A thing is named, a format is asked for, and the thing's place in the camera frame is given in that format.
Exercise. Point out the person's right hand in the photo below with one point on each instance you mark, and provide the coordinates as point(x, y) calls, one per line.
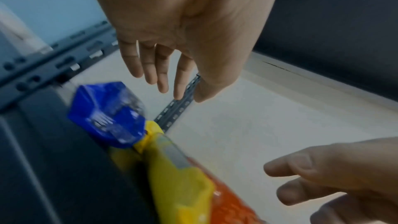
point(348, 169)

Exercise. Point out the dark slotted metal rack beam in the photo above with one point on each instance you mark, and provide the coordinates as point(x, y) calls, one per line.
point(46, 65)

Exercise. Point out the blue snack packet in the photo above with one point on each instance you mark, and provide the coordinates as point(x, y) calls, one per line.
point(108, 114)

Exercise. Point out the dark slotted metal shelf upright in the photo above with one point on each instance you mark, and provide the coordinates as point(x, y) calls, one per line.
point(174, 112)

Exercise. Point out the yellow and orange snack packet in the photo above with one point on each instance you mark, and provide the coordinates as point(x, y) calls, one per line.
point(177, 181)

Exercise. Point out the person's left hand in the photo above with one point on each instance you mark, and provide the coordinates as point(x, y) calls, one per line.
point(192, 9)

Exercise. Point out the dark grey shelf side panel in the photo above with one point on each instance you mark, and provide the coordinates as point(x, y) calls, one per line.
point(56, 164)

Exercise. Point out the dark shelf back panel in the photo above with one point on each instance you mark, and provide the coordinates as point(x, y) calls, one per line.
point(335, 26)

